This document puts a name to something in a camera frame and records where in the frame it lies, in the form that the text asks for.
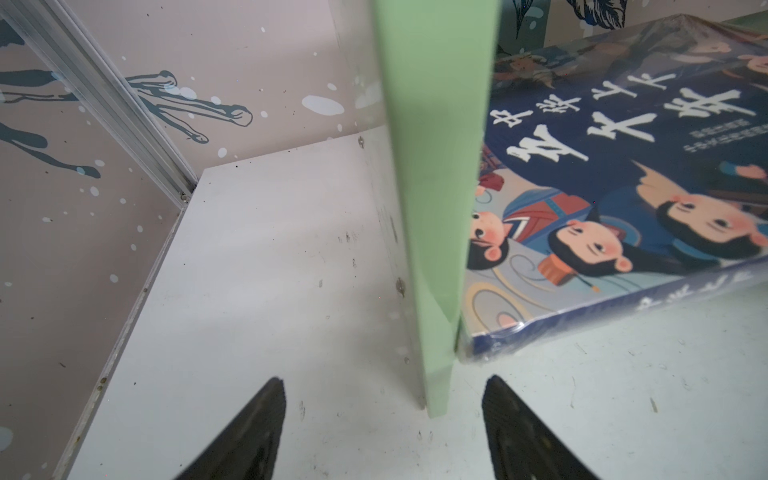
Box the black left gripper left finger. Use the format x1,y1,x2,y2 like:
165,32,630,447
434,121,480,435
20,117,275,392
176,377,287,480

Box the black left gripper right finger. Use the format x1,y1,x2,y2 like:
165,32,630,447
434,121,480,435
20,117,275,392
482,375,597,480

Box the colourful cartoon cover book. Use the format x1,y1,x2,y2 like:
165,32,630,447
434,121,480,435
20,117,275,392
457,15,767,360

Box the green wooden shelf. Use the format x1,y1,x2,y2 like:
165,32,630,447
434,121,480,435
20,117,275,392
372,1,501,418

